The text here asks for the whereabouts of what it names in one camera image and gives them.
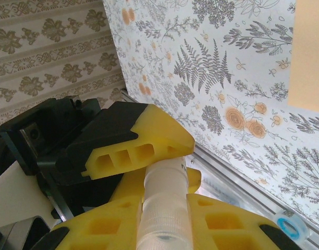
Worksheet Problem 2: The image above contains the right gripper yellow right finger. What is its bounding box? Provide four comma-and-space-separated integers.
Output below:
187, 194, 310, 250

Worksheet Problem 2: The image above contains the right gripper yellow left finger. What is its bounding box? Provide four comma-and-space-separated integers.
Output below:
43, 196, 143, 250

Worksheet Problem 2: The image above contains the translucent glue stick cap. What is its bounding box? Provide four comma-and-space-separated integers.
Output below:
136, 191, 193, 250

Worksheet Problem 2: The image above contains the tan paper envelope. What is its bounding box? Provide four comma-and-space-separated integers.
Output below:
286, 0, 319, 115

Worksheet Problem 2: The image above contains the small round blue-ringed disc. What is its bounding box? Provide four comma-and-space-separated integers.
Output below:
275, 210, 311, 247

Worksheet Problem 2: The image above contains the floral table cover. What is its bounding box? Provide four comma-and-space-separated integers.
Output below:
102, 0, 319, 217

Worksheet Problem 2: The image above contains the long aluminium base rail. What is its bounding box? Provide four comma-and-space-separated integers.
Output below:
119, 87, 319, 250

